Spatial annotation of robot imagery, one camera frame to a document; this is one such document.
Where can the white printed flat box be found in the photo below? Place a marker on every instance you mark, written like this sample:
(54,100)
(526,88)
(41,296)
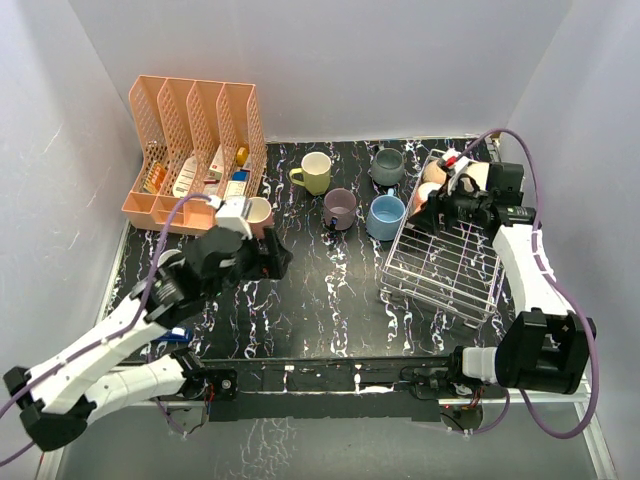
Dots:
(235,188)

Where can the yellow-green ceramic mug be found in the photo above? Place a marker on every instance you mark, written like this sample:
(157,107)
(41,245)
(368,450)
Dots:
(314,173)

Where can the tan glazed round mug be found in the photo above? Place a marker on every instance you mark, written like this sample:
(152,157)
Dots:
(433,173)

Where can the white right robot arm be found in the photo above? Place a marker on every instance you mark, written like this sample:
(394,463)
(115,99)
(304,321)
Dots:
(546,347)

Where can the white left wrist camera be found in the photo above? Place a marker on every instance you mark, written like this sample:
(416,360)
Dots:
(232,214)

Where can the light blue ceramic mug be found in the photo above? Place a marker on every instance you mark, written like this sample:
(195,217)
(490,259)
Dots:
(385,216)

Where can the white labelled box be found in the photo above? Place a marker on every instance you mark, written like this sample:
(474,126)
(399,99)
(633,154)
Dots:
(185,178)

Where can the dark grey round mug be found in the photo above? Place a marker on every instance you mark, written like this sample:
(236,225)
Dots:
(388,167)

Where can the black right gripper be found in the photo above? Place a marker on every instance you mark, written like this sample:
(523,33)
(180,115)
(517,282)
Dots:
(427,216)

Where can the purple ceramic mug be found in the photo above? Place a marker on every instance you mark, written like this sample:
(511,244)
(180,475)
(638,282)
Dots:
(339,209)

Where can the blue stapler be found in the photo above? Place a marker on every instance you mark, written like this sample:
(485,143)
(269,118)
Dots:
(179,335)

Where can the green-inside mushroom pattern mug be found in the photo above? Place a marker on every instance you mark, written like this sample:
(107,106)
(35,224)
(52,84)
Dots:
(479,171)

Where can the orange red packet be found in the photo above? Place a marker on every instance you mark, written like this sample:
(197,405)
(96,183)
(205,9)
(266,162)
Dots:
(154,179)

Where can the pink plastic file organizer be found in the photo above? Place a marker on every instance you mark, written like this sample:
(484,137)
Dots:
(176,118)

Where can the white red medicine box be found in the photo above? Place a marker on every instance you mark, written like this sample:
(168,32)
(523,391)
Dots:
(216,168)

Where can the light pink mug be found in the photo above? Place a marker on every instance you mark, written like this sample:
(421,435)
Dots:
(422,194)

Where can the pink mug white inside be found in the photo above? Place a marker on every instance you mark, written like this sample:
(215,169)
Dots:
(260,216)

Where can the black front mounting rail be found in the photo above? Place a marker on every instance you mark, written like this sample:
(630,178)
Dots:
(417,388)

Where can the white wire dish rack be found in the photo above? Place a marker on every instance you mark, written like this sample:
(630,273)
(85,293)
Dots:
(455,270)

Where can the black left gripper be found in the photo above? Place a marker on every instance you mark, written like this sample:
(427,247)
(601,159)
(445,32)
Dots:
(272,264)

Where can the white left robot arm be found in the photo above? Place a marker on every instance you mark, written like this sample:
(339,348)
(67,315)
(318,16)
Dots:
(59,398)

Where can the yellow small bottle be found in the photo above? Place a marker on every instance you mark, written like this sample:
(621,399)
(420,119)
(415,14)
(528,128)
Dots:
(241,156)

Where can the small white cup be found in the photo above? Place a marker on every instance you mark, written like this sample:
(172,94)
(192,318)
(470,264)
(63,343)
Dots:
(167,254)

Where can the blue white small box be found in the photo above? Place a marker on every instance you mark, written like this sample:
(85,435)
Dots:
(241,175)

